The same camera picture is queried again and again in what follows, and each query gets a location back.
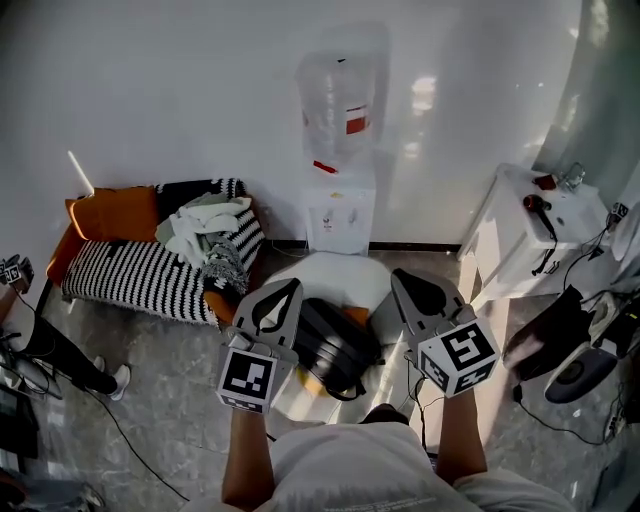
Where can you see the person's left forearm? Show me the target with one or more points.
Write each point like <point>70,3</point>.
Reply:
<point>247,455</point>

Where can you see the chrome faucet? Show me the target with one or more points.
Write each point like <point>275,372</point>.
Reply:
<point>572,177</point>

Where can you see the person's white shirt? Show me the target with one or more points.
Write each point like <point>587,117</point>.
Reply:
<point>360,470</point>

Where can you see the white round armchair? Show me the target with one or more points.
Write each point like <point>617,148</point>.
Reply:
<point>340,275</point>

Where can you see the dark red pouch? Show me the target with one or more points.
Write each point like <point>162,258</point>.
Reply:
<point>545,182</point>

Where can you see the grey fringed throw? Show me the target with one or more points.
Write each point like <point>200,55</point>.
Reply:
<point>225,270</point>

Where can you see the orange back cushion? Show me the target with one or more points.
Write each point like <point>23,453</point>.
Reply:
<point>357,315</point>

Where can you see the dark backpack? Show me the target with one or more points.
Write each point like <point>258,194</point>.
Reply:
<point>330,345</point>

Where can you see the greenish glass panel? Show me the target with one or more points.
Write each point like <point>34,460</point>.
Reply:
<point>610,75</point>

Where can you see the pile of white clothes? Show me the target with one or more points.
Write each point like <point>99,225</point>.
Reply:
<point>195,225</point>

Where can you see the orange sofa with striped blanket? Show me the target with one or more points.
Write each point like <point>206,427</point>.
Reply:
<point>125,280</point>

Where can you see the orange couch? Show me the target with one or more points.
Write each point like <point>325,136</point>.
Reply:
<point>57,260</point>

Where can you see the white cabinet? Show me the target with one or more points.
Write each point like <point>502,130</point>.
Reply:
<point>500,250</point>

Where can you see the yellow seat cushion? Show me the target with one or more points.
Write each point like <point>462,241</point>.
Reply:
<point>310,385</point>

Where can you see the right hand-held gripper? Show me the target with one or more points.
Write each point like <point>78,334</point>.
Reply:
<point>460,360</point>

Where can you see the person's dark trousers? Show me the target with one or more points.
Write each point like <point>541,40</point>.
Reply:
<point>385,415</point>

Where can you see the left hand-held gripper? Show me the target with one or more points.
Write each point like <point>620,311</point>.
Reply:
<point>245,375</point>

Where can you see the black hair dryer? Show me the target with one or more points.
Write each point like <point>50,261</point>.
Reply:
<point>537,204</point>

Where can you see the large orange pillow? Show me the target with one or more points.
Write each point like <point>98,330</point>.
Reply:
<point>110,215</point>

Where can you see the black box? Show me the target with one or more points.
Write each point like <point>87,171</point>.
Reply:
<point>17,425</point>

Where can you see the person's right forearm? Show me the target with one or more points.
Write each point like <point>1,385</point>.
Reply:
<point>460,440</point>

